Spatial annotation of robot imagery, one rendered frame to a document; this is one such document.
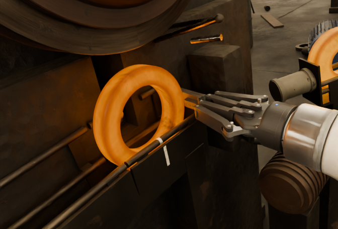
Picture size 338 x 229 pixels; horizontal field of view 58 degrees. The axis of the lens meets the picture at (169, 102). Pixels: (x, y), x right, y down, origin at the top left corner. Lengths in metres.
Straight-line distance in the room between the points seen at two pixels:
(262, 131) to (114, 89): 0.23
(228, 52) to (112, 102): 0.29
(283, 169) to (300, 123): 0.29
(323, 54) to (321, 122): 0.35
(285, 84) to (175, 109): 0.30
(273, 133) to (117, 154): 0.24
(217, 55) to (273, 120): 0.22
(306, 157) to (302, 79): 0.34
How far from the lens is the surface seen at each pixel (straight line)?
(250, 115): 0.51
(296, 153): 0.47
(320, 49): 0.79
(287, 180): 0.74
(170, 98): 0.56
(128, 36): 0.46
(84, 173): 0.54
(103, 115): 0.47
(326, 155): 0.45
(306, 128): 0.46
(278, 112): 0.48
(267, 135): 0.48
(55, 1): 0.38
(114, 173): 0.49
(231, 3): 0.83
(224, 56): 0.64
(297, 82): 0.77
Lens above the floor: 0.99
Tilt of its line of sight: 24 degrees down
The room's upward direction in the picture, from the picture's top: 11 degrees counter-clockwise
